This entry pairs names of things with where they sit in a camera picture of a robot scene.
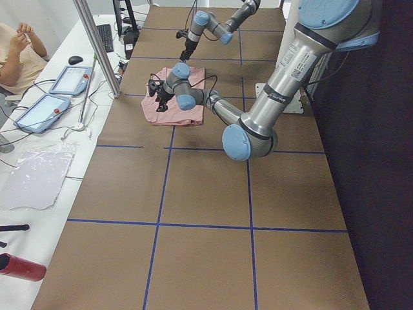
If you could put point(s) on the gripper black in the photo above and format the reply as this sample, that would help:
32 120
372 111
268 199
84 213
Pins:
188 45
164 97

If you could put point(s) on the pink Snoopy t-shirt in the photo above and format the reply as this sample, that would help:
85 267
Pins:
178 113

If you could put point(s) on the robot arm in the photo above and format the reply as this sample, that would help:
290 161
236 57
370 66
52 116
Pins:
223 32
322 27

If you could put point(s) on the black box with label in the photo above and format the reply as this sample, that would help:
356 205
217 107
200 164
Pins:
129 39

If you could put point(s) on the black keyboard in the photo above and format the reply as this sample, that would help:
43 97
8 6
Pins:
105 33

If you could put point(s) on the upper teach pendant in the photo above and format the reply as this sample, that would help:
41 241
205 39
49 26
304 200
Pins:
72 81

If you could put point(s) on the teach pendant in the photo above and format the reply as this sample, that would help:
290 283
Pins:
42 114
72 81

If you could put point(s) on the black computer mouse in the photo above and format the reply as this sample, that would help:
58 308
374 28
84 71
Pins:
73 60

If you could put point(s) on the lower teach pendant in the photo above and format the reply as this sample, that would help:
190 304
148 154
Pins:
42 114

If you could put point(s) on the clear plastic bag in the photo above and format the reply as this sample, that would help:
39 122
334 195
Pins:
36 181

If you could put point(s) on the seated person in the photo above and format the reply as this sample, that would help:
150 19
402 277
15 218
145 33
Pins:
23 57

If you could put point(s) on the black tripod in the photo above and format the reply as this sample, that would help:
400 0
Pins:
12 228

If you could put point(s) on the red bottle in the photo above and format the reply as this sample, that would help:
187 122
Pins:
21 268

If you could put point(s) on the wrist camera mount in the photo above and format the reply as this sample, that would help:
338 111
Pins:
154 87
182 33

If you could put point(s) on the aluminium frame post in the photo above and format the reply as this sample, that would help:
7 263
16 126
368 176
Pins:
87 20

